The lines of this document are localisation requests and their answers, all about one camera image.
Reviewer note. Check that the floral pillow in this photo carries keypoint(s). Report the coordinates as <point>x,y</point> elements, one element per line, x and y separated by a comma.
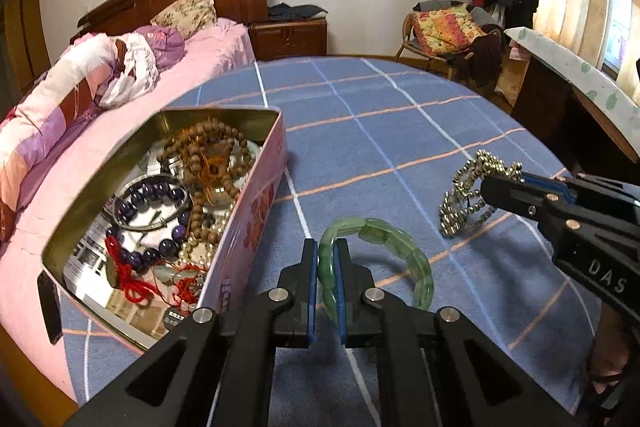
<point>187,9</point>

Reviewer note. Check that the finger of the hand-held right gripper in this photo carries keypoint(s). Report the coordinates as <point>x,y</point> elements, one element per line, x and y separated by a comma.
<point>520,202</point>
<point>550,187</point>

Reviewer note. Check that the window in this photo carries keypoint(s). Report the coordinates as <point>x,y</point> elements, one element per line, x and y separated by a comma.
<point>617,27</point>

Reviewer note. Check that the dark folded clothes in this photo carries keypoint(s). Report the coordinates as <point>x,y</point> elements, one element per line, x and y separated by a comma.
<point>295,12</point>

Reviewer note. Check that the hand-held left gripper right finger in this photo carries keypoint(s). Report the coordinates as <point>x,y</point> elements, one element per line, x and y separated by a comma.
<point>342,292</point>

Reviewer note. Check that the wooden wardrobe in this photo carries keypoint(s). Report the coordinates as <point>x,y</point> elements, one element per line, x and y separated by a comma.
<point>25,37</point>

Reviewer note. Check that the wicker chair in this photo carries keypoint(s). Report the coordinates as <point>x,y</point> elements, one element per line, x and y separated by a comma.
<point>407,44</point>

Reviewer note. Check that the wooden nightstand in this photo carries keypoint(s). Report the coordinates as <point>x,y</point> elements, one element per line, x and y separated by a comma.
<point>287,39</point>

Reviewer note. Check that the dark wooden desk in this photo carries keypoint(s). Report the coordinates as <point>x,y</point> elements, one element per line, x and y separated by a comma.
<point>545,107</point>

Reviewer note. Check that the purple garment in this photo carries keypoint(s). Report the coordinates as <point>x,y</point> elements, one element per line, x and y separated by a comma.
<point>167,44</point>

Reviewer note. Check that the pink metal tin box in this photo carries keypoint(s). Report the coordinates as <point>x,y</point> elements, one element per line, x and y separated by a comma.
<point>255,217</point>

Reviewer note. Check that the pink patchwork quilt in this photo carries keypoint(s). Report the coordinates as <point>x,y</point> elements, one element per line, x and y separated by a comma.
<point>50,107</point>

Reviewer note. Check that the white floral garment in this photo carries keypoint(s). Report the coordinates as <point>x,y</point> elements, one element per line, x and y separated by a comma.
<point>137,72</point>

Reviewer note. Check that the pink bed sheet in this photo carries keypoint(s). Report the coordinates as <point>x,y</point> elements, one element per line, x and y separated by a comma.
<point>210,57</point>

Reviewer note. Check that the dark maroon garment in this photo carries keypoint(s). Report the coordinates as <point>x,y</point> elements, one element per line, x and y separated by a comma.
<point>482,57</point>

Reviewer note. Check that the pink patterned hanging cloth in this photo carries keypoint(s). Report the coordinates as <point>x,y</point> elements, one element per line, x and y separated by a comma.
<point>510,77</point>

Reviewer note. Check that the white leaf-print desk cover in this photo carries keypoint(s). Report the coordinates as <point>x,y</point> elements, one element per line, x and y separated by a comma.
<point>575,67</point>

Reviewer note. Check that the colourful patchwork cushion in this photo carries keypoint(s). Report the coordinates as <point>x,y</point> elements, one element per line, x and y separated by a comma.
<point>445,29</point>

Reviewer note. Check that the black smartphone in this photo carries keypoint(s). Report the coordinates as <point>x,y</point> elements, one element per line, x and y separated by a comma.
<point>50,307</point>

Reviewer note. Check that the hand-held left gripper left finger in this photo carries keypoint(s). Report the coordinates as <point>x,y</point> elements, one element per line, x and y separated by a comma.
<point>311,292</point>

